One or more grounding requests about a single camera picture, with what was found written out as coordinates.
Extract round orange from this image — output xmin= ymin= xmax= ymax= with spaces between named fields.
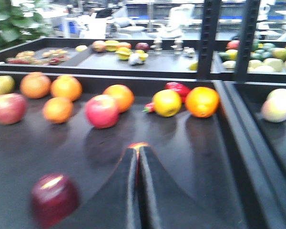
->
xmin=102 ymin=84 xmax=134 ymax=113

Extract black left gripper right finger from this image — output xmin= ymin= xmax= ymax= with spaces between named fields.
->
xmin=139 ymin=146 xmax=248 ymax=229

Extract large orange right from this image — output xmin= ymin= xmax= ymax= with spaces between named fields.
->
xmin=184 ymin=86 xmax=220 ymax=118

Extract yellow round fruit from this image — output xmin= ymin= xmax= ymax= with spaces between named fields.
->
xmin=152 ymin=89 xmax=182 ymax=117

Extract orange with knob middle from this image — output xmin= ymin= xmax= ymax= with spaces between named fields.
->
xmin=50 ymin=74 xmax=82 ymax=102

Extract green potted plant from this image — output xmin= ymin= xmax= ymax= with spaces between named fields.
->
xmin=0 ymin=0 xmax=53 ymax=50

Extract black upper fruit tray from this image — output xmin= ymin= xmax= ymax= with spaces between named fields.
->
xmin=0 ymin=38 xmax=233 ymax=80

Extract orange with knob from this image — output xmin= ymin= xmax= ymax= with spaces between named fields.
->
xmin=50 ymin=74 xmax=82 ymax=102
xmin=20 ymin=72 xmax=51 ymax=99

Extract yellow starfruit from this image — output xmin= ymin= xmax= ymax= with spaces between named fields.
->
xmin=115 ymin=47 xmax=133 ymax=61

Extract yellow pear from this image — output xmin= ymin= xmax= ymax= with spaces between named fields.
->
xmin=0 ymin=75 xmax=15 ymax=95

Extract black shelf post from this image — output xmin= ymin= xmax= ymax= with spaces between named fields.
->
xmin=197 ymin=0 xmax=221 ymax=80

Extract small orange tangerine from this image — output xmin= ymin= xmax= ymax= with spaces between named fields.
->
xmin=42 ymin=97 xmax=73 ymax=124

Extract pink red apple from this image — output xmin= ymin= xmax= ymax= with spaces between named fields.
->
xmin=0 ymin=93 xmax=27 ymax=125
xmin=85 ymin=94 xmax=119 ymax=129

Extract red bell pepper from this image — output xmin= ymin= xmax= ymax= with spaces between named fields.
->
xmin=164 ymin=82 xmax=191 ymax=104

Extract white garlic bulb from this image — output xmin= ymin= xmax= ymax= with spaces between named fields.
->
xmin=128 ymin=53 xmax=143 ymax=65

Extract orange with knob left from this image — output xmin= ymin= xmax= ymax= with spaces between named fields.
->
xmin=20 ymin=72 xmax=51 ymax=99

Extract dark red plum apple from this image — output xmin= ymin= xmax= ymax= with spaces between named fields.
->
xmin=135 ymin=42 xmax=150 ymax=52

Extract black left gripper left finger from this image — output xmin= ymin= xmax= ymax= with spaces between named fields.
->
xmin=54 ymin=146 xmax=137 ymax=229

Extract red chili pepper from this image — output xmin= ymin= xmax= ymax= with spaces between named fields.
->
xmin=143 ymin=102 xmax=154 ymax=113

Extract pink red apple left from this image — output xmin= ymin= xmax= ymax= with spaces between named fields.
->
xmin=0 ymin=93 xmax=27 ymax=125

